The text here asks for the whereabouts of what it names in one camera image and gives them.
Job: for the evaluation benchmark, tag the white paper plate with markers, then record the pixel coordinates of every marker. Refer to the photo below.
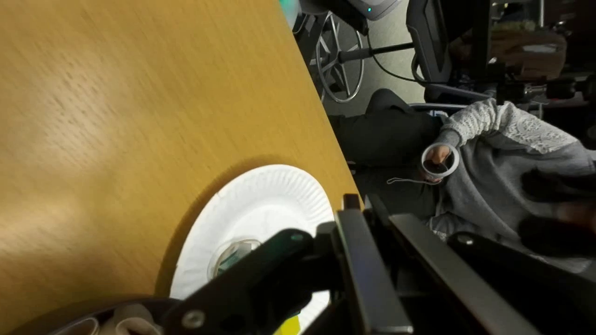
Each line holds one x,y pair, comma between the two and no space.
261,197

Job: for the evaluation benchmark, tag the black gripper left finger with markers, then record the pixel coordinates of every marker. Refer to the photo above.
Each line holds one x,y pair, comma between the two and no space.
365,272

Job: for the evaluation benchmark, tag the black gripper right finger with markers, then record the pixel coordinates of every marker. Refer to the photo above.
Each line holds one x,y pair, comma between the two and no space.
447,272

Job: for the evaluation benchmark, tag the white tape roll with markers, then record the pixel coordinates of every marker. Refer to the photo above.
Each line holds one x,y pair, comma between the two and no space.
447,170

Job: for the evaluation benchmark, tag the person in grey hoodie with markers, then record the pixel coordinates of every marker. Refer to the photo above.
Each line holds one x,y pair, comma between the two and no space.
496,149

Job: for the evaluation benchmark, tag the brown whitish object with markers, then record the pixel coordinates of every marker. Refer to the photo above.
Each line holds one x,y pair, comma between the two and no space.
136,318

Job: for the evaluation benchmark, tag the yellow block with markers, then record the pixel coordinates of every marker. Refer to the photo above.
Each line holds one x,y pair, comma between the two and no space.
287,326

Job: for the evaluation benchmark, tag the black office chair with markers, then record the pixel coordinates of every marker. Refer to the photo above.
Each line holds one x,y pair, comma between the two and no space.
434,37

